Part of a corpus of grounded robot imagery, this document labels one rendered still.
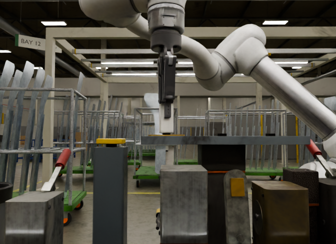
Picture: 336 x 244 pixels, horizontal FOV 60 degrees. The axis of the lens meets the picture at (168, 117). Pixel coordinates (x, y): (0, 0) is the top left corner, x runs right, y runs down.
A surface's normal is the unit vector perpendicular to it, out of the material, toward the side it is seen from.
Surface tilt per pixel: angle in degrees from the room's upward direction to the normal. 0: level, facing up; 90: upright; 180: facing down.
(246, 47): 85
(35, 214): 90
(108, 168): 90
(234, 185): 78
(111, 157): 90
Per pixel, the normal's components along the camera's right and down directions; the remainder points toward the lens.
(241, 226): 0.00, -0.26
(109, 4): -0.22, 0.66
